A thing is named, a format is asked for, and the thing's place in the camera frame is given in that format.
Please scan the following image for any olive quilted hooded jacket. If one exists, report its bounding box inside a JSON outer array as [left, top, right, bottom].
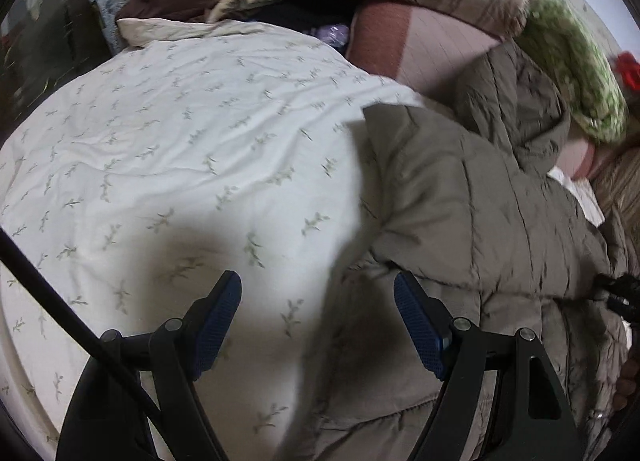
[[288, 43, 628, 460]]

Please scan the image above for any person's hand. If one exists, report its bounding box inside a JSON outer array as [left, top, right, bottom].
[[613, 358, 639, 410]]

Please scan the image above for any green white patterned blanket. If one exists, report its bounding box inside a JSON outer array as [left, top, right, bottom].
[[515, 0, 628, 143]]

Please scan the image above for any red cloth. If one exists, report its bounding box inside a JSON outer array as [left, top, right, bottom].
[[614, 51, 640, 92]]

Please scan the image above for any white leaf-print bed quilt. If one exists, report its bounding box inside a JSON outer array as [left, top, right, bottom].
[[1, 21, 445, 460]]

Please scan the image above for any pink maroon blanket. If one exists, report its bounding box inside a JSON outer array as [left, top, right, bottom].
[[347, 0, 594, 179]]

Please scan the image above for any wooden glass-panel door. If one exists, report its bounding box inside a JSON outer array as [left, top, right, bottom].
[[1, 0, 112, 110]]

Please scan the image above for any black cable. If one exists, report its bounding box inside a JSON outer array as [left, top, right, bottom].
[[0, 227, 166, 442]]

